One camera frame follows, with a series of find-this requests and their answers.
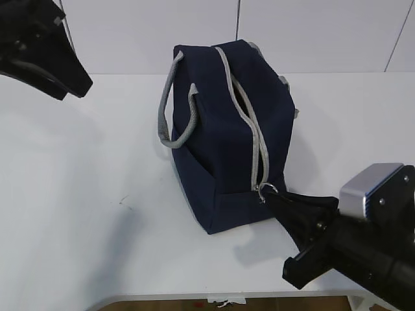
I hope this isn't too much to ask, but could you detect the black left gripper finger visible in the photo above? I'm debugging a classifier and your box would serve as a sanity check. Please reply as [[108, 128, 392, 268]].
[[1, 54, 70, 100], [38, 16, 93, 97]]

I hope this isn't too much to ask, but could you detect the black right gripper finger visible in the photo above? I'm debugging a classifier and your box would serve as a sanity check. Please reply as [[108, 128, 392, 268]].
[[263, 191, 339, 216], [268, 208, 327, 251]]

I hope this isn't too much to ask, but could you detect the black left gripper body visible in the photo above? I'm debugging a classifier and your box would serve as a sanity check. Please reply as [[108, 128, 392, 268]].
[[1, 1, 67, 68]]

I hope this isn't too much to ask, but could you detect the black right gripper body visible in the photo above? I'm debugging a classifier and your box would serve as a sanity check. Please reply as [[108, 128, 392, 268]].
[[282, 212, 344, 290]]

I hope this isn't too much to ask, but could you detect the navy and white lunch bag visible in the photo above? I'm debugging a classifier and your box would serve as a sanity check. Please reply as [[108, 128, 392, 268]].
[[158, 40, 297, 235]]

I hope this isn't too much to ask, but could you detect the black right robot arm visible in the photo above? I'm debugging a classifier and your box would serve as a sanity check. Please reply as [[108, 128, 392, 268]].
[[258, 163, 414, 310]]

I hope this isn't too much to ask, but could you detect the white paper scrap under table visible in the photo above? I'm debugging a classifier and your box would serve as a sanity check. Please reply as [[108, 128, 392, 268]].
[[207, 295, 246, 308]]

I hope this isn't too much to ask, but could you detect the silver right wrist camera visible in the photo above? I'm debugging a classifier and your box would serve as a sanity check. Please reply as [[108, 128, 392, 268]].
[[338, 163, 403, 219]]

